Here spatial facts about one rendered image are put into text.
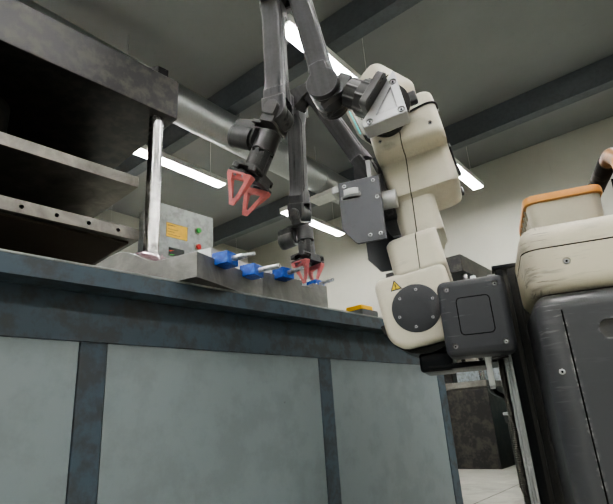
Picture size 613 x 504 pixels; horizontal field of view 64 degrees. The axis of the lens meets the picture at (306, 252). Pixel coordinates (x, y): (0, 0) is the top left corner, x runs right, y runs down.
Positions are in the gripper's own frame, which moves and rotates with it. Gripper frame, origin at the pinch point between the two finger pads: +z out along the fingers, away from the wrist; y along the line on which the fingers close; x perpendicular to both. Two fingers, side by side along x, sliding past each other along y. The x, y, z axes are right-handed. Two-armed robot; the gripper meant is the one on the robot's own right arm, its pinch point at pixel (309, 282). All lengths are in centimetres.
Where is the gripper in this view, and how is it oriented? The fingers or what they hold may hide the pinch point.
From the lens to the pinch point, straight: 161.3
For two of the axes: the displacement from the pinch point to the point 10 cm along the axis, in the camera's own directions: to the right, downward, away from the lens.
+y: -6.8, -2.1, -7.0
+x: 7.3, -3.1, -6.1
